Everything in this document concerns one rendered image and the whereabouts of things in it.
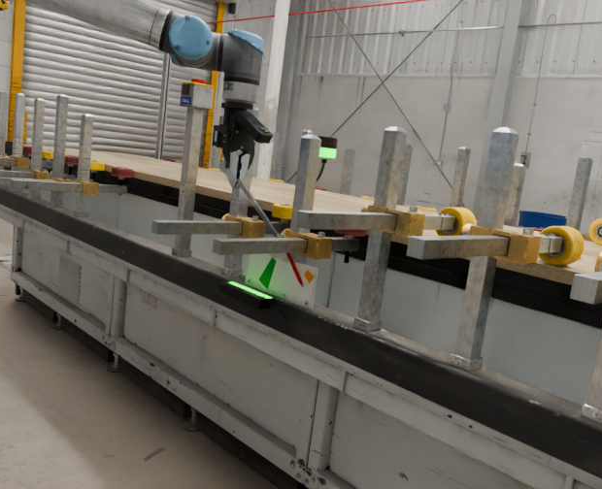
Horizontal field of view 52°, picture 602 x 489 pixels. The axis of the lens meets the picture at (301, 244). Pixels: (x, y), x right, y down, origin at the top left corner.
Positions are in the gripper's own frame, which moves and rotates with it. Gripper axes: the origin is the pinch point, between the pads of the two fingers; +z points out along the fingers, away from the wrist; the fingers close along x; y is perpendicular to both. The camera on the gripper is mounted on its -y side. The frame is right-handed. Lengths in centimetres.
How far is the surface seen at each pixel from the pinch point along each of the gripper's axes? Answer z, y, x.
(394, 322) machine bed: 29, -35, -28
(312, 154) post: -9.5, -19.1, -7.0
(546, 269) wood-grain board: 7, -71, -26
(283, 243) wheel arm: 10.9, -22.8, 2.3
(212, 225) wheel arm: 11.4, 2.2, 4.4
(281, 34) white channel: -64, 113, -104
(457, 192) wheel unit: -1, 8, -115
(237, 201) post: 5.4, 6.4, -6.0
